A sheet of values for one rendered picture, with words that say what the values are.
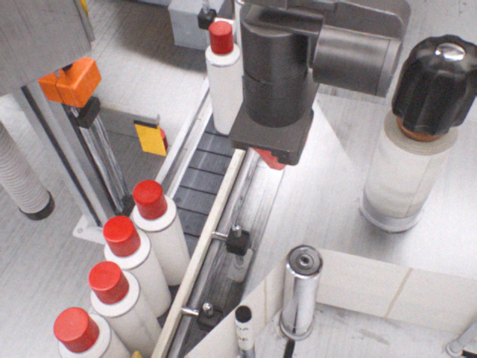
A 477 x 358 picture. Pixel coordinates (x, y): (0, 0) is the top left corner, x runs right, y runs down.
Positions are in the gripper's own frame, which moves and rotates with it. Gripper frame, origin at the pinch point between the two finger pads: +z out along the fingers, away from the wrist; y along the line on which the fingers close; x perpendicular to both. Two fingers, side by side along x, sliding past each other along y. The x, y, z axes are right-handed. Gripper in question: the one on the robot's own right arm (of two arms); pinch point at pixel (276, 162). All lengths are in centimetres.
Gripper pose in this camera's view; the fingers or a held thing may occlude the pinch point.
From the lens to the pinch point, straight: 56.2
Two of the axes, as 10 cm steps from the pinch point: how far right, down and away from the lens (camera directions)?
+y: 3.1, -7.8, 5.4
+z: 0.7, 5.8, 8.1
